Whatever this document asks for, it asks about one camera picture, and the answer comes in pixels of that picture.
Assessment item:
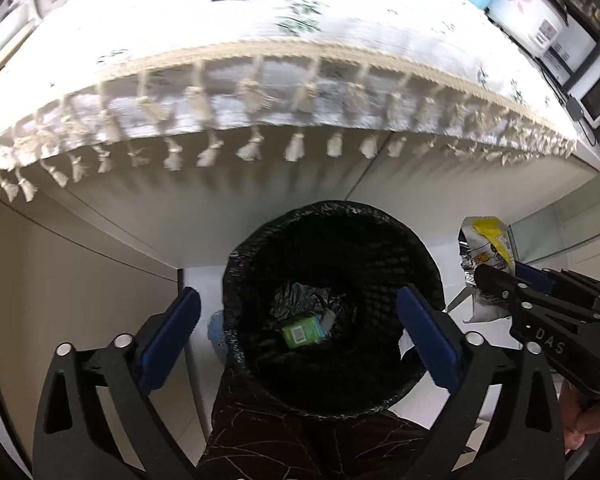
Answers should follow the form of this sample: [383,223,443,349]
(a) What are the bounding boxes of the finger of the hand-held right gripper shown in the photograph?
[475,264,532,307]
[514,261,600,312]

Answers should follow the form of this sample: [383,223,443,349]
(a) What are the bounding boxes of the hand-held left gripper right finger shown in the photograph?
[396,284,566,480]

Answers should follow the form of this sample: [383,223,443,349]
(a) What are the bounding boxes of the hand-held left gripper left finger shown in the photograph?
[32,287,203,480]

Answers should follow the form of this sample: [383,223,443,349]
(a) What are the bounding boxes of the yellow silver snack wrapper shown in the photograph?
[457,216,518,323]

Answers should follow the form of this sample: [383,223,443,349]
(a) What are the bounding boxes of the black mesh trash bin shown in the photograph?
[222,201,446,417]

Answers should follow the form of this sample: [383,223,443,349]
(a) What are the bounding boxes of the black trash bag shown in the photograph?
[222,201,446,413]

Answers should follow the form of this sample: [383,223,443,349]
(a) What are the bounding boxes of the person's right hand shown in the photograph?
[559,382,600,454]

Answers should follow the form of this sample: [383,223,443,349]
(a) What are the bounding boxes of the small blue thing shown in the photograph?
[207,310,231,363]

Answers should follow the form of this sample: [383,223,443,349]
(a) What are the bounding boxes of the white table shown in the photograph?
[0,130,600,461]

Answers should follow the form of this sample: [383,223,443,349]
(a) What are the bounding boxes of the green small box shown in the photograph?
[280,316,328,350]

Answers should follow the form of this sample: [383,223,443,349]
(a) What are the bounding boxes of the person's dark patterned trousers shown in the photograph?
[195,370,461,480]

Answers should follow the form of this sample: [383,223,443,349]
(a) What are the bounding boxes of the white toaster oven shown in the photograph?
[567,52,600,126]

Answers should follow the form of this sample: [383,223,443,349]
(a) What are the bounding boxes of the white printed box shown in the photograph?
[537,15,598,73]

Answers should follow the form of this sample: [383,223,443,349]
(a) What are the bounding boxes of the white flowered rice cooker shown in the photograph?
[489,0,568,58]

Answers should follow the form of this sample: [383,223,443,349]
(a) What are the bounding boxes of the white floral tasselled tablecloth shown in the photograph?
[0,0,578,203]

